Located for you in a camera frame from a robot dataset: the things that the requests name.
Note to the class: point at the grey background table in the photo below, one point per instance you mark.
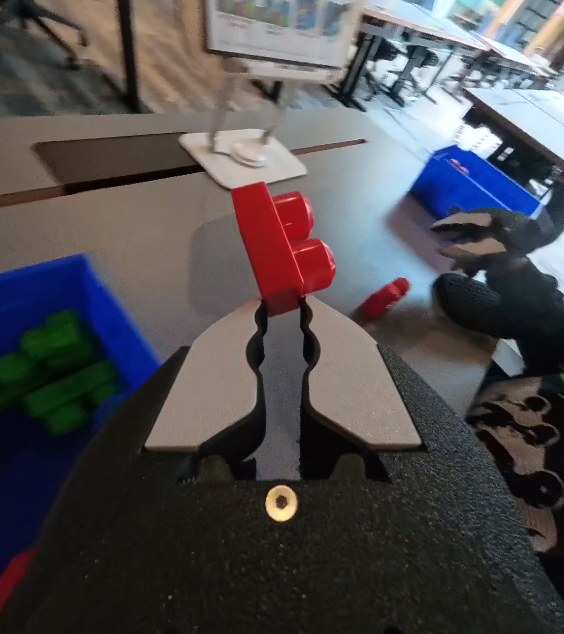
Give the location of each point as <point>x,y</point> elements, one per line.
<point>539,114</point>

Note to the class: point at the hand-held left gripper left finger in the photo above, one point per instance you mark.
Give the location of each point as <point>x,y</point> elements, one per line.
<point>208,396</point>

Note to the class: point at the green mega block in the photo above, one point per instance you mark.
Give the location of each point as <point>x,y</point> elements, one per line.
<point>54,337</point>
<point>0,381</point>
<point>69,391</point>

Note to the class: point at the red two-stud mega block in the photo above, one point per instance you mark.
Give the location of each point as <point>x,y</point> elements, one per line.
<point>272,243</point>

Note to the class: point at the printed instruction sheet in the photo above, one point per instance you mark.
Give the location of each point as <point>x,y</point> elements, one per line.
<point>272,20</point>

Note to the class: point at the person's patterned garment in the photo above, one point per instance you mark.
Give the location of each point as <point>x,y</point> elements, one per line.
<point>529,475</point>

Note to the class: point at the black office chair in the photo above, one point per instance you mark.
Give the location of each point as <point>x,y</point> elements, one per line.
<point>24,25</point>

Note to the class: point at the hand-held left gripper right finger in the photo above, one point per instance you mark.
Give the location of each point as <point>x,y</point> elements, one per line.
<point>361,396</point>

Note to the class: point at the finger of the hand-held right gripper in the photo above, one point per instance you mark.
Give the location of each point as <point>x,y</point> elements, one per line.
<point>475,224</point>
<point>480,257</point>

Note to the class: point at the blue plastic storage bin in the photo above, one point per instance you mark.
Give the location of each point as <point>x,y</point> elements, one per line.
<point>114,337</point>

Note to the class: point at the black desk leg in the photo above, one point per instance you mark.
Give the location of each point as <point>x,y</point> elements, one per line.
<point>131,50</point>

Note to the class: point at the row of background desks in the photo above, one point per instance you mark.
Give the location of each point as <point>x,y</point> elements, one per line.
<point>420,40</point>

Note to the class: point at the black honeycomb rubber pad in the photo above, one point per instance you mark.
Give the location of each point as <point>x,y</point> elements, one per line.
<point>460,302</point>

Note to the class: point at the blue bin with white label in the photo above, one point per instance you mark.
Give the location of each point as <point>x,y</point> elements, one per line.
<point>470,188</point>

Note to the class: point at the red single-stud mega block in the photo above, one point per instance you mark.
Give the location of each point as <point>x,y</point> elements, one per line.
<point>383,297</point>

